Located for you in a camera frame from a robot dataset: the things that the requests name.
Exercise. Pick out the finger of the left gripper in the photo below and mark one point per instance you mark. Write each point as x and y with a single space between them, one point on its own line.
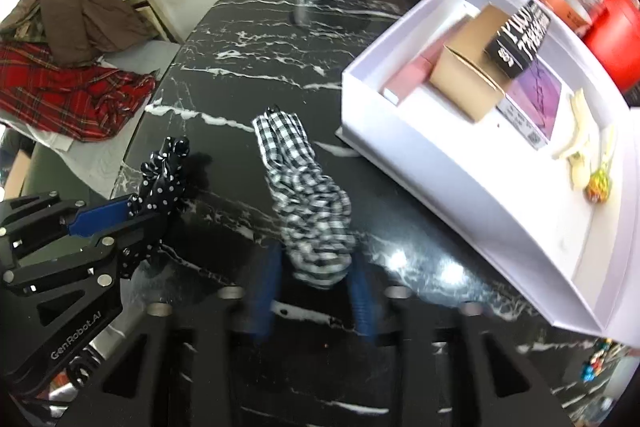
136 240
98 219

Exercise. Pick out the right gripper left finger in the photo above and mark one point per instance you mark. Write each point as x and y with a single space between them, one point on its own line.
265 286

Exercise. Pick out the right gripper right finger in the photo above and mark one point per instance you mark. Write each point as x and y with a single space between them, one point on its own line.
361 300

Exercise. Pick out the black white gingham scrunchie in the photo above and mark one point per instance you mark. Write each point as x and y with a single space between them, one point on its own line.
314 212

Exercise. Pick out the black polka dot scrunchie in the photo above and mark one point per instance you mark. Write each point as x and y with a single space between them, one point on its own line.
161 189

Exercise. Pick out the brown cardboard box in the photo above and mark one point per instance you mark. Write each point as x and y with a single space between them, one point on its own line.
465 73

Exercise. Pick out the purple box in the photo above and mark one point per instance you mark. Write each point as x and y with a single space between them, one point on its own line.
532 104

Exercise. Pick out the cream hair claw clip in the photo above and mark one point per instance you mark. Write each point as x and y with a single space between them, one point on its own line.
586 135

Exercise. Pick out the black lip gloss box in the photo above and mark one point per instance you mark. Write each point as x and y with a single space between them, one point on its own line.
516 43

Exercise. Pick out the red plaid cloth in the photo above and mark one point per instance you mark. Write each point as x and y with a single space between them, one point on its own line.
88 103

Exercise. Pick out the brown cloth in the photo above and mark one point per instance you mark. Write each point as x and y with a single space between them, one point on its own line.
77 31

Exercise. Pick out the white open gift box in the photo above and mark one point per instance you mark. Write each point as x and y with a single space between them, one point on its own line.
577 262

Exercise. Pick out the red cylinder canister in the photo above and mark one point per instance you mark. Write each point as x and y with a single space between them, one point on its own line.
614 39

